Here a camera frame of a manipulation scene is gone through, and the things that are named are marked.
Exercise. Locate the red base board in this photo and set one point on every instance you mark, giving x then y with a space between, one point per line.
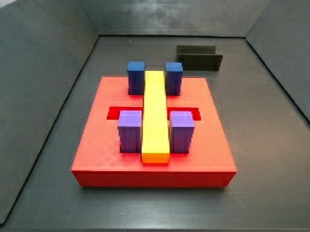
102 166

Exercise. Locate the yellow long block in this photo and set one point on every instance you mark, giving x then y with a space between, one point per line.
155 142

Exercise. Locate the purple block right post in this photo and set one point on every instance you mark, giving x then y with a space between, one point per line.
130 131

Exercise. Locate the purple block post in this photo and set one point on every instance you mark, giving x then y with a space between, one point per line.
130 131
182 127

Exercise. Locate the purple block left post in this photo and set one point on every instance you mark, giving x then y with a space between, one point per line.
182 127

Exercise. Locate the blue block right post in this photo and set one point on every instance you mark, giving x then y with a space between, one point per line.
174 74

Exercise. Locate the blue block post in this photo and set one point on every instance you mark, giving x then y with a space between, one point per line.
174 74
137 71

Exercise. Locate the blue block left post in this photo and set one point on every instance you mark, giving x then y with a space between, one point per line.
137 71

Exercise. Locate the black angle bracket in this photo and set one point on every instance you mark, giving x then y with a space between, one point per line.
198 58

